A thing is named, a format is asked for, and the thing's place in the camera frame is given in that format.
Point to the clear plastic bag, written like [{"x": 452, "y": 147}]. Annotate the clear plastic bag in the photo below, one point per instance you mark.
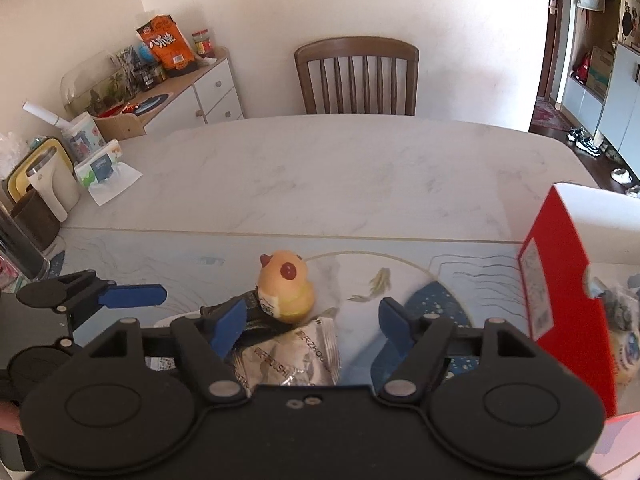
[{"x": 12, "y": 152}]

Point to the red cardboard box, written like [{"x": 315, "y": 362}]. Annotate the red cardboard box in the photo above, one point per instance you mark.
[{"x": 560, "y": 285}]

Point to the white slipper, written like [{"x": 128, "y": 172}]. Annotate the white slipper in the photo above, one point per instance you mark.
[
  {"x": 633, "y": 190},
  {"x": 621, "y": 175}
]

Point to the black packet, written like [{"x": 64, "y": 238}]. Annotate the black packet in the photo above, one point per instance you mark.
[{"x": 256, "y": 322}]

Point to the yellow duck toy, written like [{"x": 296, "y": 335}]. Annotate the yellow duck toy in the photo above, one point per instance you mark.
[{"x": 290, "y": 285}]

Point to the orange snack bag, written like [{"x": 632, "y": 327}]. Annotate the orange snack bag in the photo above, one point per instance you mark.
[{"x": 170, "y": 45}]

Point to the glass fish tank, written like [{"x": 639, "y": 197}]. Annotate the glass fish tank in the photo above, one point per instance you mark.
[{"x": 95, "y": 85}]

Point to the crinkled white plastic bag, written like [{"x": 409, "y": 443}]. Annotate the crinkled white plastic bag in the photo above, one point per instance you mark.
[{"x": 620, "y": 300}]

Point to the dark brown door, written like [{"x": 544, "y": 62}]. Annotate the dark brown door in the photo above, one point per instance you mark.
[{"x": 559, "y": 35}]

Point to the red-lid jar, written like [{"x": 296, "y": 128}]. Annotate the red-lid jar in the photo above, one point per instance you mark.
[{"x": 203, "y": 44}]

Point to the black white sneaker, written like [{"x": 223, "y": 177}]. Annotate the black white sneaker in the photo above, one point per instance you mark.
[
  {"x": 577, "y": 135},
  {"x": 590, "y": 146}
]

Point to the patterned red rug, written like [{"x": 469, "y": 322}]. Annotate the patterned red rug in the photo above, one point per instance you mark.
[{"x": 550, "y": 115}]

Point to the light wooden tray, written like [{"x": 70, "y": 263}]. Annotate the light wooden tray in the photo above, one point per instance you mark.
[{"x": 122, "y": 124}]

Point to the white kettle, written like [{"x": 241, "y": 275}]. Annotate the white kettle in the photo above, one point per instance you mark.
[{"x": 50, "y": 187}]

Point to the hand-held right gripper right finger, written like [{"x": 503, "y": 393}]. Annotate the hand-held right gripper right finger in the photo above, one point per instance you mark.
[{"x": 395, "y": 321}]

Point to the red bag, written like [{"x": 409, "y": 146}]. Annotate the red bag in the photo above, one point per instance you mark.
[{"x": 581, "y": 69}]

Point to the patterned white cup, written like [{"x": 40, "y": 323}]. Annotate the patterned white cup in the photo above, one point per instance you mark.
[{"x": 84, "y": 137}]

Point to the white floor cabinet row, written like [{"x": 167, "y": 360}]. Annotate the white floor cabinet row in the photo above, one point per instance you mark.
[{"x": 617, "y": 110}]

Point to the person's left hand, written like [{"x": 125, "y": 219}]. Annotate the person's left hand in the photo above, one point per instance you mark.
[{"x": 10, "y": 417}]

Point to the white marble desktop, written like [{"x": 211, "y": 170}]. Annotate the white marble desktop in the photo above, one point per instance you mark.
[{"x": 325, "y": 175}]

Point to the yellow tray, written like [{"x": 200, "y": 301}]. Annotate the yellow tray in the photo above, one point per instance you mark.
[{"x": 20, "y": 170}]

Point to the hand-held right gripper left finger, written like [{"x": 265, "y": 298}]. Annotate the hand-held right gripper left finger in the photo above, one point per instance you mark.
[{"x": 227, "y": 328}]

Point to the white paper roll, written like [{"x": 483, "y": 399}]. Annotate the white paper roll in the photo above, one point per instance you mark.
[{"x": 44, "y": 114}]

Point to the wooden slat-back chair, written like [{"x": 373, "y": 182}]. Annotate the wooden slat-back chair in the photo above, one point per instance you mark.
[{"x": 355, "y": 47}]

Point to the dark jar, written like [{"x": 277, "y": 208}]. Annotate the dark jar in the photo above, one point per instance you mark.
[{"x": 145, "y": 77}]

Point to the cardboard carton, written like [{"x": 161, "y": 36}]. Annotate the cardboard carton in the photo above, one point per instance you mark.
[{"x": 600, "y": 70}]

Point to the white drawer side cabinet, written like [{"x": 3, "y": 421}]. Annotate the white drawer side cabinet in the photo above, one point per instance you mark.
[{"x": 215, "y": 91}]

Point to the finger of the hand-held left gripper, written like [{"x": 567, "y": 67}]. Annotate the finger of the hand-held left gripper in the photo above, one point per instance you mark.
[
  {"x": 132, "y": 295},
  {"x": 70, "y": 345}
]

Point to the silver snack packet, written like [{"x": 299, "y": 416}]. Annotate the silver snack packet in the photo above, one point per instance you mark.
[{"x": 300, "y": 356}]

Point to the blue round pad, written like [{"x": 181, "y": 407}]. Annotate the blue round pad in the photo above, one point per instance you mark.
[{"x": 152, "y": 101}]

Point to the brown round container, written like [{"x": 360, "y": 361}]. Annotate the brown round container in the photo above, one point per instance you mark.
[{"x": 34, "y": 220}]

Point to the blue printed table mat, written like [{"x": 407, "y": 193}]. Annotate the blue printed table mat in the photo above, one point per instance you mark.
[{"x": 175, "y": 260}]

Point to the soft tissue pack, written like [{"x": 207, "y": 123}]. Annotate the soft tissue pack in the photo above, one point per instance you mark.
[{"x": 100, "y": 167}]

